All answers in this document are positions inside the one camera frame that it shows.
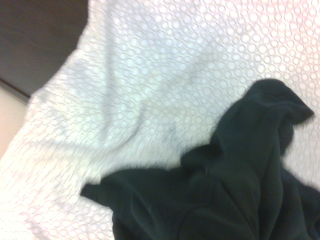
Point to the white circle-textured bedspread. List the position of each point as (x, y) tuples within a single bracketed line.
[(150, 87)]

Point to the black crumpled garment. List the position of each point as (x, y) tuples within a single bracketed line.
[(237, 187)]

